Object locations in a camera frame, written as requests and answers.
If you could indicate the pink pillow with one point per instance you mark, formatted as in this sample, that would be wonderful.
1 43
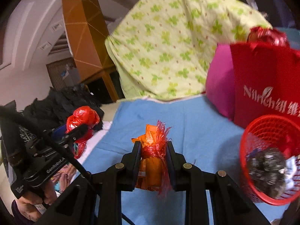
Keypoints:
220 86

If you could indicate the person's left hand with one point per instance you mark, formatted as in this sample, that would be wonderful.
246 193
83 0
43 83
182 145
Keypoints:
50 194

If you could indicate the green clover print quilt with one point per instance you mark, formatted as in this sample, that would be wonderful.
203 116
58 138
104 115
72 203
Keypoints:
175 39

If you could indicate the person's left forearm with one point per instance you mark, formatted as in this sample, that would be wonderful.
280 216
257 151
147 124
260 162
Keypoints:
17 215

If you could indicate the black fuzzy coat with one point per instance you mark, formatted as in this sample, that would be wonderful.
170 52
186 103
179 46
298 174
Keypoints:
61 100

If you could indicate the brown wooden door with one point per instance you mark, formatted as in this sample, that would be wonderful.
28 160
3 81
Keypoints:
56 75

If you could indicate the orange snack packet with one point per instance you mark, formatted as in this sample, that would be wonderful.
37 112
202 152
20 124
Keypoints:
152 168

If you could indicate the white tissue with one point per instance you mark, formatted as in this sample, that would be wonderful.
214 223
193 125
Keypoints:
293 168

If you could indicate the white bed sheet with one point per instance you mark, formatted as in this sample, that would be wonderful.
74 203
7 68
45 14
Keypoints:
98 140

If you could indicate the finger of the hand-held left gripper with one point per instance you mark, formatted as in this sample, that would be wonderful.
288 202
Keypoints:
59 131
77 131

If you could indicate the blue towel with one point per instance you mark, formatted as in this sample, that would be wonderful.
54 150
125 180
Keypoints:
199 133

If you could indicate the grey plastic bag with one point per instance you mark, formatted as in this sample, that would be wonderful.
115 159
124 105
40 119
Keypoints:
264 166

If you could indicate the red mesh basket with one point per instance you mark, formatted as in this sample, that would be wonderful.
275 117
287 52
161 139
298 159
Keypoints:
260 198

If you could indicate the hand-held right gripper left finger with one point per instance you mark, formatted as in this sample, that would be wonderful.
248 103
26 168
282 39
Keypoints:
134 168

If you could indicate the orange wooden column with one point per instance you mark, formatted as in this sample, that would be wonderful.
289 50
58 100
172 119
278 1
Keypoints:
82 28

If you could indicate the red paper shopping bag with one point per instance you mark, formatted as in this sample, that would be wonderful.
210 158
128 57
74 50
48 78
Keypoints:
257 70

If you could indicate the black white floral cloth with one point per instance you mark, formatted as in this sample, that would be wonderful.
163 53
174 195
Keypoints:
25 133

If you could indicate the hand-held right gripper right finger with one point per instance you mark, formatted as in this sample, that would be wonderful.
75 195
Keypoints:
172 168

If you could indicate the orange brown cloth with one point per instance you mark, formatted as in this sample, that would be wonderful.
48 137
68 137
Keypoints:
65 172

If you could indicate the shiny red plastic bag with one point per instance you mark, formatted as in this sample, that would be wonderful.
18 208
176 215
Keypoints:
269 36

